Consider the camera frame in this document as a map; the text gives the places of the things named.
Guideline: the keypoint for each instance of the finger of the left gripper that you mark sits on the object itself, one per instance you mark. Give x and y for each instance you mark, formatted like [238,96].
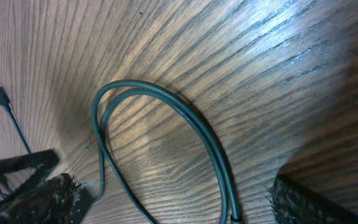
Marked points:
[44,161]

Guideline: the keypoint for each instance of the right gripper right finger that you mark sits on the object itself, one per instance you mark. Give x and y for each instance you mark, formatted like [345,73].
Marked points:
[293,203]

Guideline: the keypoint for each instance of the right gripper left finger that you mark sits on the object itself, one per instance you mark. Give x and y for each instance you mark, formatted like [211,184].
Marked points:
[56,200]

